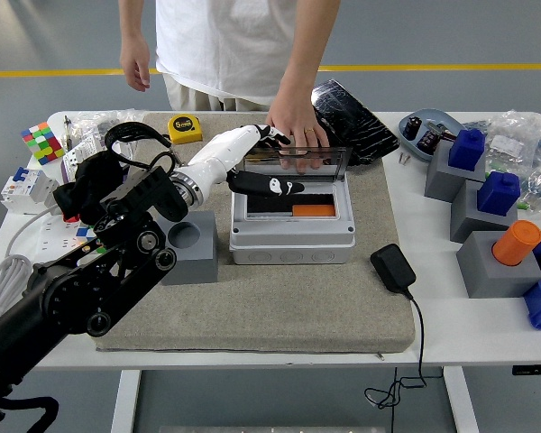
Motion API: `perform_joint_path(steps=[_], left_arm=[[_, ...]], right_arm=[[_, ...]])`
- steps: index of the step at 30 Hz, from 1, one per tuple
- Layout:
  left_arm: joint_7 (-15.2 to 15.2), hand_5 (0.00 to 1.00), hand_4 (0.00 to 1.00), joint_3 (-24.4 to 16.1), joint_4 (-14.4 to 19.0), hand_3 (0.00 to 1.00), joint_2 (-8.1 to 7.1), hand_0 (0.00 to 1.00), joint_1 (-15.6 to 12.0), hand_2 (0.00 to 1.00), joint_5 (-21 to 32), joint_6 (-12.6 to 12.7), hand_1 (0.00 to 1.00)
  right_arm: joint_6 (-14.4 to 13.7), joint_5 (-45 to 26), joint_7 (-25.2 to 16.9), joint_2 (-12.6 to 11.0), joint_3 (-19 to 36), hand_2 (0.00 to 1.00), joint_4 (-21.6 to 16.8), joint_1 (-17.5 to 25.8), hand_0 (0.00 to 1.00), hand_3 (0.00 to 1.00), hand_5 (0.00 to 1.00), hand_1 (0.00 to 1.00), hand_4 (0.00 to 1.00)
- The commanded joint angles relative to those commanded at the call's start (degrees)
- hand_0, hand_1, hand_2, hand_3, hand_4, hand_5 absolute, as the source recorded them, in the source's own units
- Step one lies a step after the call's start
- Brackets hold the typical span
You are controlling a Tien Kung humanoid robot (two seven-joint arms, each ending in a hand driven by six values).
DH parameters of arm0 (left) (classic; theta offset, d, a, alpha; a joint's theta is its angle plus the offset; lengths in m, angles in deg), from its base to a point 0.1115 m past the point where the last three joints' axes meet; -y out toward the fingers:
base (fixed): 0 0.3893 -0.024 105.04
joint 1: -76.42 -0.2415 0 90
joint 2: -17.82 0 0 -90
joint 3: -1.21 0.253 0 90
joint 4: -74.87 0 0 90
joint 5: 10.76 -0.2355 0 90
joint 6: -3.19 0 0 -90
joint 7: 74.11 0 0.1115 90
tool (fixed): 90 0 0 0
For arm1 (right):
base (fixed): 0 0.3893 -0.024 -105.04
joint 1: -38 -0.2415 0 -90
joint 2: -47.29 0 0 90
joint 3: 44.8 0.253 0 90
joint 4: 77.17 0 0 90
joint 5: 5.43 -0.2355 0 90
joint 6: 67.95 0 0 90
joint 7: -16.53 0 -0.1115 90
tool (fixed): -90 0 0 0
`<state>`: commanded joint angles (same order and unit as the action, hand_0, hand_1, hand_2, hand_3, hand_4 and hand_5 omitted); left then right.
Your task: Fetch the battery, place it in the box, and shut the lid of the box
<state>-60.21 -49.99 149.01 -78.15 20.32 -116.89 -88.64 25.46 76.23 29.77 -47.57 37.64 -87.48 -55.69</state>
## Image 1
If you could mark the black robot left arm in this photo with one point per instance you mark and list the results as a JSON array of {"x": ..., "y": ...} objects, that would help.
[{"x": 72, "y": 288}]

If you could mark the small silver metal part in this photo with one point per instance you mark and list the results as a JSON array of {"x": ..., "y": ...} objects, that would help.
[{"x": 437, "y": 127}]

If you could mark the transparent hinged box lid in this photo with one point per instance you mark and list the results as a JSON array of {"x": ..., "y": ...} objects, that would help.
[{"x": 331, "y": 169}]

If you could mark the small colourful puzzle cube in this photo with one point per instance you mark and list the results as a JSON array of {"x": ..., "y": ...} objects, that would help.
[{"x": 85, "y": 232}]

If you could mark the grey electrical enclosure box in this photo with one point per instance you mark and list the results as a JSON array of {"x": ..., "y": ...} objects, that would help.
[{"x": 293, "y": 245}]

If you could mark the white table leg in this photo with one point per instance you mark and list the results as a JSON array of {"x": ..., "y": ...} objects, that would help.
[
  {"x": 125, "y": 401},
  {"x": 462, "y": 401}
]

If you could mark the square yellow tape measure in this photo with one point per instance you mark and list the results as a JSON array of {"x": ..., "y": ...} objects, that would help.
[{"x": 185, "y": 128}]

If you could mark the grey-brown fabric mat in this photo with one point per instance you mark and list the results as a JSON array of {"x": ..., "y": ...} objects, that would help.
[{"x": 275, "y": 306}]

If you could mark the grey block with round hole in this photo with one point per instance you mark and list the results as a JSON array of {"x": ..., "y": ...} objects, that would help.
[{"x": 194, "y": 270}]

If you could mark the person's left forearm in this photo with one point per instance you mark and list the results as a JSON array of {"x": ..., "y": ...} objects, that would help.
[{"x": 306, "y": 54}]

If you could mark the white power strip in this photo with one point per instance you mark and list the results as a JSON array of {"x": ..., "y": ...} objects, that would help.
[{"x": 54, "y": 243}]

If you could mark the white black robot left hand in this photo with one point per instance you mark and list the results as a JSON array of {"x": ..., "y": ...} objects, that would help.
[{"x": 216, "y": 153}]

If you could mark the black capacitor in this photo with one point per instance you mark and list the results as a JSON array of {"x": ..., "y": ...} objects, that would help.
[
  {"x": 413, "y": 127},
  {"x": 428, "y": 140}
]

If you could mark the person's right hand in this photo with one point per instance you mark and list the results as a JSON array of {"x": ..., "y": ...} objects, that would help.
[{"x": 135, "y": 63}]

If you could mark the person's right forearm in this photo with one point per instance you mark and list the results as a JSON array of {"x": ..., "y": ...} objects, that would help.
[{"x": 133, "y": 22}]

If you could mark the clear plastic parts bags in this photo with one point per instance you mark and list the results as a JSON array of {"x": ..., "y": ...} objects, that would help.
[{"x": 518, "y": 140}]

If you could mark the black box with cracked lid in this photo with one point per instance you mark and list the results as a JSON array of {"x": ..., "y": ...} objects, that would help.
[{"x": 360, "y": 126}]

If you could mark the clear plastic bag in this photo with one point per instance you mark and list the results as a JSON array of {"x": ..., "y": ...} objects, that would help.
[{"x": 90, "y": 118}]

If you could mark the small metal clips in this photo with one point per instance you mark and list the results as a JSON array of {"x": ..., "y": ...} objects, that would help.
[{"x": 404, "y": 159}]

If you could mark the blue block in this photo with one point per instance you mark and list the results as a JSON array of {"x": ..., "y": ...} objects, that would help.
[
  {"x": 466, "y": 151},
  {"x": 498, "y": 194}
]

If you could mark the black cloth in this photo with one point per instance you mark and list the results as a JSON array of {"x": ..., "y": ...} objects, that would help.
[{"x": 88, "y": 185}]

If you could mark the person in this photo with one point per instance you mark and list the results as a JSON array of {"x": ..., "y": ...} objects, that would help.
[{"x": 225, "y": 45}]

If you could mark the blue-grey oval tray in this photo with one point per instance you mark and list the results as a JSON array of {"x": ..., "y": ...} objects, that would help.
[{"x": 433, "y": 115}]

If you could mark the white purple card box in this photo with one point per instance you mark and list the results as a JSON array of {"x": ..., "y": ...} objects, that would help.
[{"x": 83, "y": 149}]

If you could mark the person's left hand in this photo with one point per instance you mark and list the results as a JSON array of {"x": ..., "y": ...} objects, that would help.
[{"x": 297, "y": 122}]

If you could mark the white circuit breaker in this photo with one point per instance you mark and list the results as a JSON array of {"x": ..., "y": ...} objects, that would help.
[{"x": 27, "y": 189}]

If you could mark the silver pen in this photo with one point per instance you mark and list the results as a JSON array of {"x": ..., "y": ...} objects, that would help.
[{"x": 67, "y": 133}]

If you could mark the large colourful puzzle cube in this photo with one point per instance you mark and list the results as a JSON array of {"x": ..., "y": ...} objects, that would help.
[{"x": 43, "y": 143}]

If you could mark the black table control panel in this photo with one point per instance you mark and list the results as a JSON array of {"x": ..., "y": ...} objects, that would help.
[{"x": 534, "y": 371}]

